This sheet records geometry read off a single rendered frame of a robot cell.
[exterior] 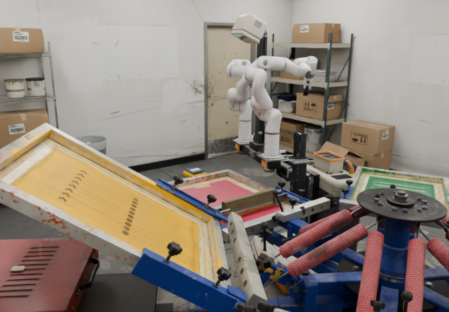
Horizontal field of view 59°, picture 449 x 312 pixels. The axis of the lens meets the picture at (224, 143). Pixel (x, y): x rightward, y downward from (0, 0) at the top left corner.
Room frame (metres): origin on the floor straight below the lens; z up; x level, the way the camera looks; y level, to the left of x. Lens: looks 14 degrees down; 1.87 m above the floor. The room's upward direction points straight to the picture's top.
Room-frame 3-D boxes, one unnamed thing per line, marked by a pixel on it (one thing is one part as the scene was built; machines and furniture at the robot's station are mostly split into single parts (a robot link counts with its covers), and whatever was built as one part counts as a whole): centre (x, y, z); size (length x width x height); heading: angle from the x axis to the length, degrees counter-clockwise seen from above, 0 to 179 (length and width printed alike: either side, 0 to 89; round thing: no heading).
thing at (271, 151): (2.51, -0.32, 1.21); 0.16 x 0.13 x 0.15; 111
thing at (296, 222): (1.74, -0.35, 1.02); 0.17 x 0.06 x 0.05; 35
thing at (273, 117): (2.52, -0.30, 1.37); 0.13 x 0.10 x 0.16; 33
